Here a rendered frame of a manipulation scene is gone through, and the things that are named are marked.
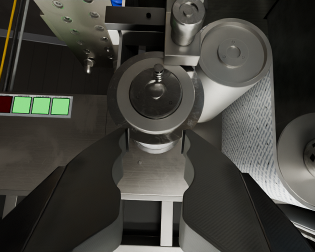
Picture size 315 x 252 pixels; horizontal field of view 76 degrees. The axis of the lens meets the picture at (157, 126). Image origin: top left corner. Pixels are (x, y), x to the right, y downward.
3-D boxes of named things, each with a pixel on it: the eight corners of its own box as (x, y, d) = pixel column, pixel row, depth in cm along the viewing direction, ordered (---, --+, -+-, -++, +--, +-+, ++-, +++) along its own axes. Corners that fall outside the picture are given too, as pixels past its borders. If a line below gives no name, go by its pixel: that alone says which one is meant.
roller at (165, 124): (194, 58, 31) (195, 133, 28) (177, 106, 56) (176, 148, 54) (118, 56, 31) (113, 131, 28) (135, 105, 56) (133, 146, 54)
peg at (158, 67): (150, 68, 26) (158, 60, 26) (151, 77, 29) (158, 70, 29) (158, 75, 26) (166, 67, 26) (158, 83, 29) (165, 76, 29)
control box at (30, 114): (72, 96, 64) (70, 117, 62) (73, 96, 64) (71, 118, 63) (-7, 93, 64) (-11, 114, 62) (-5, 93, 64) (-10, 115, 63)
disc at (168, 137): (203, 52, 32) (205, 146, 29) (203, 54, 32) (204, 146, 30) (110, 49, 32) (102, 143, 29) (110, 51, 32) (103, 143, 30)
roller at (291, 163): (365, 114, 31) (381, 211, 28) (272, 136, 55) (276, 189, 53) (273, 110, 31) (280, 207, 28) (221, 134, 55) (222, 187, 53)
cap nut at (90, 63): (93, 59, 64) (92, 72, 63) (96, 64, 68) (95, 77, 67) (81, 58, 64) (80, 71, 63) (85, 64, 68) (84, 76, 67)
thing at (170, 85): (124, 111, 28) (134, 62, 29) (126, 115, 30) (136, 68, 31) (177, 120, 28) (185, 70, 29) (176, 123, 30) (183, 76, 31)
